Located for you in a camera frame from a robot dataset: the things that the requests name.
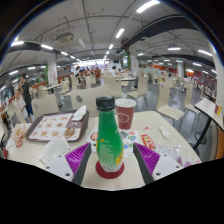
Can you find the group of beige chairs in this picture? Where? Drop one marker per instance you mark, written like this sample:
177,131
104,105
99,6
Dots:
165,100

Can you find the white red printed leaflet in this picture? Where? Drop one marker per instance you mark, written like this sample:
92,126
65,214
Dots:
186,161

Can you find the brown food tray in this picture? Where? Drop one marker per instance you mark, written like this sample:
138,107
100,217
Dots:
50,128

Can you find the person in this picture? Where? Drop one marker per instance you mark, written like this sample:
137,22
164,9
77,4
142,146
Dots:
26,95
19,105

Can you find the white dotted mug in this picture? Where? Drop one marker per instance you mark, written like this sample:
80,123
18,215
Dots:
55,148

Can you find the group of ceiling lights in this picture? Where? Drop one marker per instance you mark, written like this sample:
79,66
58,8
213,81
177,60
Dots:
148,6

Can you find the green drink bottle black cap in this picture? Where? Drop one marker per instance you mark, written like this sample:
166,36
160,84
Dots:
108,140

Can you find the small white tissue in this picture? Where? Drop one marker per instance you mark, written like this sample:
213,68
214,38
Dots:
164,132

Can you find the red paper cup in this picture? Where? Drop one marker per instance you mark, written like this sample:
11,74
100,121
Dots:
125,116

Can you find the red sauce packet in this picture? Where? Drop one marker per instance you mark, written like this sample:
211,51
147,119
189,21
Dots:
148,141

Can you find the small yellow bottle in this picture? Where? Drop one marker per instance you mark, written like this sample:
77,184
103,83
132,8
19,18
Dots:
220,109

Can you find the white crumpled napkin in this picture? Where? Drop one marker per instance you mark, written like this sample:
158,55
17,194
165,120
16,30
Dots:
79,113

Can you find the small red cup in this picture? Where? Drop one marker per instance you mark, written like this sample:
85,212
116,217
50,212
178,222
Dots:
216,108

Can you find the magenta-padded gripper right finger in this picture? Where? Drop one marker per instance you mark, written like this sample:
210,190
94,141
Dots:
146,157

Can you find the orange bench seat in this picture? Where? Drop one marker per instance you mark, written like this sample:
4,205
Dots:
220,143

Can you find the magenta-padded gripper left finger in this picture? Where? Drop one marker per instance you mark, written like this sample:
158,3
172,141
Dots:
77,156

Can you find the clear plastic bag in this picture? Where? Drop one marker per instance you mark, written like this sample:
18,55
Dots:
168,150

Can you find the white table black pedestal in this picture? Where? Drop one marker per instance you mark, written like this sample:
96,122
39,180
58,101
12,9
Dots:
208,108

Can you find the beige chair with round hole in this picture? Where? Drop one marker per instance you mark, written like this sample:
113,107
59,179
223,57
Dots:
86,100
45,106

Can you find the flat round red coaster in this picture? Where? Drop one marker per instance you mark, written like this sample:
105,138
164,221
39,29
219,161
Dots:
100,172

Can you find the ceiling air conditioner unit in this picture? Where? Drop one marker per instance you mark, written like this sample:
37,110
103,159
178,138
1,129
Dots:
64,37

